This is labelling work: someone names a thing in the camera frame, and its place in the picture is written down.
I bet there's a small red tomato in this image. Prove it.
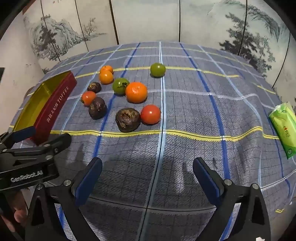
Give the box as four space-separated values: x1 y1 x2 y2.
81 91 97 107

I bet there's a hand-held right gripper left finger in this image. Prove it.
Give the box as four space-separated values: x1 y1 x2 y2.
24 157 103 241

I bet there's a medium dark water chestnut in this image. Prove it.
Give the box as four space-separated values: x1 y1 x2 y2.
88 97 108 120

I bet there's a large dark water chestnut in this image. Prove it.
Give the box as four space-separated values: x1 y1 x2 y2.
115 108 141 133

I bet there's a green tomato with stem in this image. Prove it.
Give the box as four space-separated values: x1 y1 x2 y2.
112 78 130 95

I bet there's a green tissue packet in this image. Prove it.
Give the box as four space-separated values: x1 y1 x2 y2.
268 102 296 160

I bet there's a blue plaid cloth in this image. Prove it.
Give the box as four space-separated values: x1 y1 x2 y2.
9 41 296 241

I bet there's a person's left hand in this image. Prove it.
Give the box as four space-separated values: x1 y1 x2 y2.
10 189 31 229

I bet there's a large red tomato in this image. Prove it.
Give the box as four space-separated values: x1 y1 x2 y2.
140 105 162 125

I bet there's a red tin box gold inside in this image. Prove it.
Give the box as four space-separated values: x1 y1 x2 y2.
10 71 77 146

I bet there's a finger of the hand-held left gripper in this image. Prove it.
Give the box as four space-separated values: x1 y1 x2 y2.
0 133 72 173
0 126 37 151

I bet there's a large orange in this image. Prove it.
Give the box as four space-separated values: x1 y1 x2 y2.
125 82 148 104

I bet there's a small dark water chestnut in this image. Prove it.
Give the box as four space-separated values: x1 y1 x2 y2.
87 82 102 93

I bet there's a painted landscape folding screen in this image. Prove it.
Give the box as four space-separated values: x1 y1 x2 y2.
0 0 296 102

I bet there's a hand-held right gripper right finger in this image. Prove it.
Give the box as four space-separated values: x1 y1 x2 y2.
192 157 272 241

